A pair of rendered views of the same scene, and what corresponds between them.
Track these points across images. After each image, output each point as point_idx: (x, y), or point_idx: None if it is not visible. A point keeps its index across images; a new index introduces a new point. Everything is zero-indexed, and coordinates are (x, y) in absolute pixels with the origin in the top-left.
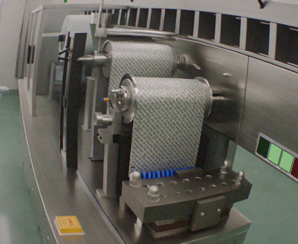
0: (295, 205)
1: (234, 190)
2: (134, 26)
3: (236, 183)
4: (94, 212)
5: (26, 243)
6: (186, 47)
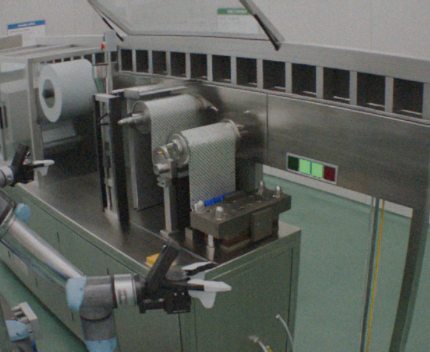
0: (354, 232)
1: (277, 202)
2: (128, 69)
3: (276, 197)
4: None
5: (52, 347)
6: (202, 91)
